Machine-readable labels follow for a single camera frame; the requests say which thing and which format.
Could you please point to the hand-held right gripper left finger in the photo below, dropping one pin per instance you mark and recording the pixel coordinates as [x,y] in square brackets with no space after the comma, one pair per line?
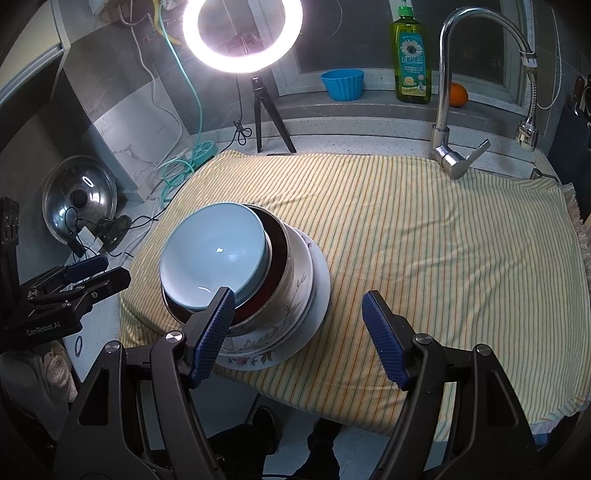
[214,332]

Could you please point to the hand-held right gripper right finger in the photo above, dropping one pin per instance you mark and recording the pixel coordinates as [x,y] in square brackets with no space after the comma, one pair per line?
[385,337]

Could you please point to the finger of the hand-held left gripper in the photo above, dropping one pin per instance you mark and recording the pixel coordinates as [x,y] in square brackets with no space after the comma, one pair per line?
[87,265]
[101,284]

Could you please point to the pink floral white plate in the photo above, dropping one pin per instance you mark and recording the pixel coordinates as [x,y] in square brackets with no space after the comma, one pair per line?
[321,295]
[258,363]

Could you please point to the small white ceramic bowl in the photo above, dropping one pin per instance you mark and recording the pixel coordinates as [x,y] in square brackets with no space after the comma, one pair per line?
[212,249]

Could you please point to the red steel bowl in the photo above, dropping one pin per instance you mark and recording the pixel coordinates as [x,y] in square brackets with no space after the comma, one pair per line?
[275,263]

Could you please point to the large stainless steel bowl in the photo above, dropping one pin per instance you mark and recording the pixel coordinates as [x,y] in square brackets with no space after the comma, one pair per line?
[290,263]

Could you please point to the white plate with branch print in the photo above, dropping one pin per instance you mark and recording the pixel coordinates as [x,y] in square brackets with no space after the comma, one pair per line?
[302,272]

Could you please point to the small black adapter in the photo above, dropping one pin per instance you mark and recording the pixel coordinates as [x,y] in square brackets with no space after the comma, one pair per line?
[76,247]

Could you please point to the white charger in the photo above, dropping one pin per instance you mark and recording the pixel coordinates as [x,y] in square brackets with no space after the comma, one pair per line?
[90,235]

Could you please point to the blue rubber band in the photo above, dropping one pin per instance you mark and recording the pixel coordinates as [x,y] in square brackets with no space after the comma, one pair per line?
[75,346]

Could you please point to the beige fuzzy towel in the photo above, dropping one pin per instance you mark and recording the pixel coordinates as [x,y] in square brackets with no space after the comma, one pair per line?
[55,374]

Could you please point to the steel pot lid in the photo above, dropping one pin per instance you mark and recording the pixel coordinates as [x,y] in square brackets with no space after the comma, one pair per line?
[92,184]

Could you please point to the black shoe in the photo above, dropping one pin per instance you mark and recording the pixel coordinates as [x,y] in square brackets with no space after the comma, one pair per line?
[268,424]
[323,438]

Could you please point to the yellow striped cloth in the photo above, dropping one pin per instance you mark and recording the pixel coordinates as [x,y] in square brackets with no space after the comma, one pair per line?
[415,230]

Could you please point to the teal round power strip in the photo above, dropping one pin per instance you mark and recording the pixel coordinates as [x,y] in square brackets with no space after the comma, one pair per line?
[205,152]

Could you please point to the black mini tripod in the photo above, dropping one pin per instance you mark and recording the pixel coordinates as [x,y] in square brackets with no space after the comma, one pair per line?
[263,110]

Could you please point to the chrome sink faucet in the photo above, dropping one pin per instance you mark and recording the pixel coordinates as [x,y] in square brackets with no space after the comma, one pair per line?
[443,92]

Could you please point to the orange fruit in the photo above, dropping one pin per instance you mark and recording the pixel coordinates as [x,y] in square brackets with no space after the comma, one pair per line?
[459,94]

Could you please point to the blue fluted cup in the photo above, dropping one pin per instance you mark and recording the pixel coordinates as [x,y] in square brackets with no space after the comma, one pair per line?
[341,85]

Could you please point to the green dish soap bottle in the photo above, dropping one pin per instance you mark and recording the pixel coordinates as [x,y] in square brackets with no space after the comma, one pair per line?
[411,60]

